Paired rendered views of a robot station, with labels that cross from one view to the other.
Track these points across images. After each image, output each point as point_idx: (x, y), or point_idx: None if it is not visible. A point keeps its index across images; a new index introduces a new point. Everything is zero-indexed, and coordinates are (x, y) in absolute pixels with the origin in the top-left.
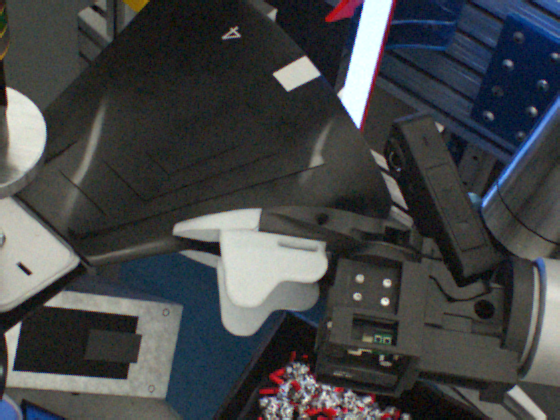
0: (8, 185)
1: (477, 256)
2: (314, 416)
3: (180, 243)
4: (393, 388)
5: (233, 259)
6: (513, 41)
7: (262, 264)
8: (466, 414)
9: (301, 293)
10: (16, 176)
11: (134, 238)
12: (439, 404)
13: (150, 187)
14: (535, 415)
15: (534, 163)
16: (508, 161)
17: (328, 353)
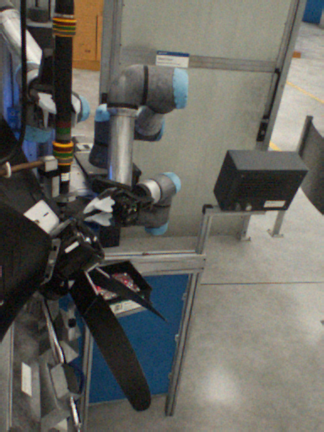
0: (78, 192)
1: (129, 187)
2: (95, 288)
3: (87, 213)
4: (136, 218)
5: (100, 207)
6: None
7: (105, 205)
8: (121, 264)
9: (108, 214)
10: (77, 191)
11: (81, 216)
12: (114, 267)
13: (71, 210)
14: (129, 258)
15: (116, 177)
16: None
17: (126, 214)
